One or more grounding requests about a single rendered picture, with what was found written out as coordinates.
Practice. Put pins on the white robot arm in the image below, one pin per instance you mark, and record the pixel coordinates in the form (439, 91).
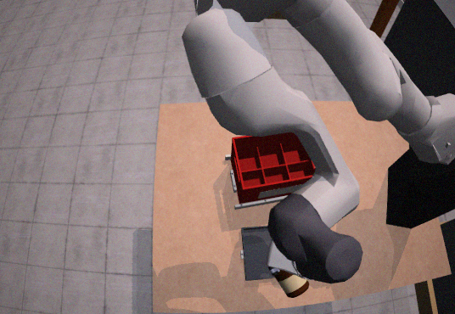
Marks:
(247, 97)

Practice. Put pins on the brown glass bottle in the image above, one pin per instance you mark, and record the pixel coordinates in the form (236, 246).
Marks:
(292, 285)

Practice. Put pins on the dark red crate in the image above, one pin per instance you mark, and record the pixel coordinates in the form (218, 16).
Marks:
(277, 173)

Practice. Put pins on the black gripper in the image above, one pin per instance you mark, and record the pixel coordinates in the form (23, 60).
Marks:
(274, 271)

